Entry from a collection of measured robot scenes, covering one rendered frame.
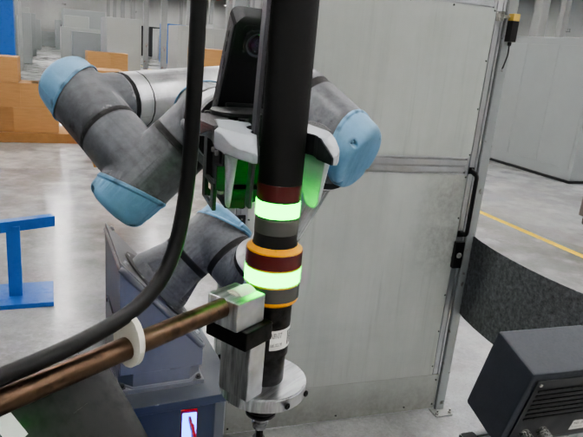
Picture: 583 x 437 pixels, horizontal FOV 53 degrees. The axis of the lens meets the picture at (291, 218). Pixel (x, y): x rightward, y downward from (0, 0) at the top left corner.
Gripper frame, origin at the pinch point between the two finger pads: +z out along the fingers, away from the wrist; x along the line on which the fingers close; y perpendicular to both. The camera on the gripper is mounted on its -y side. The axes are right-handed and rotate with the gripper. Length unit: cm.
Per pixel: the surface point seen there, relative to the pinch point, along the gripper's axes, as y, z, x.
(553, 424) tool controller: 57, -35, -68
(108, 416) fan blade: 25.4, -7.9, 11.8
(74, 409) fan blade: 23.9, -7.2, 14.4
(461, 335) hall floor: 167, -252, -214
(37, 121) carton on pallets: 138, -921, 98
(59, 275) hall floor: 167, -381, 39
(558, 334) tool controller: 41, -40, -69
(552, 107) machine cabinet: 54, -753, -699
